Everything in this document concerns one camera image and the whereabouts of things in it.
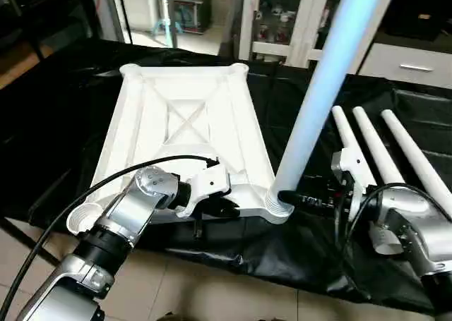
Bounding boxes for light blue metal frame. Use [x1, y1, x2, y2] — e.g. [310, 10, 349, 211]
[155, 0, 184, 38]

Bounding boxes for white plastic table top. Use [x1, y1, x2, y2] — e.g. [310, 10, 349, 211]
[67, 62, 294, 236]

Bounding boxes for dark storage box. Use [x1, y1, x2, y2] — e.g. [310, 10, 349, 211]
[177, 0, 211, 34]

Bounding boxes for black metal shelf rack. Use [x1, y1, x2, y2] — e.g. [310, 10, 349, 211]
[0, 0, 107, 61]

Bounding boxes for white glass-door cabinet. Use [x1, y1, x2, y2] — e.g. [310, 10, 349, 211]
[240, 0, 396, 71]

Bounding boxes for black box yellow label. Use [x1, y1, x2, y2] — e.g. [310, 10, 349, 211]
[385, 0, 452, 43]

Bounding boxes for black mat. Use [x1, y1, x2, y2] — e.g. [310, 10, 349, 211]
[0, 37, 452, 315]

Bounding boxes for black metal bench leg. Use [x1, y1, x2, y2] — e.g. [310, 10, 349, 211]
[0, 219, 37, 250]

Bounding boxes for white plastic table leg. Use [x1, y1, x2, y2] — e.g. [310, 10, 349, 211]
[267, 0, 386, 216]
[332, 106, 376, 189]
[353, 107, 408, 189]
[381, 109, 452, 217]

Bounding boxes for white drawer unit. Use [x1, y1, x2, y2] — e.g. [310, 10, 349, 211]
[357, 42, 452, 90]

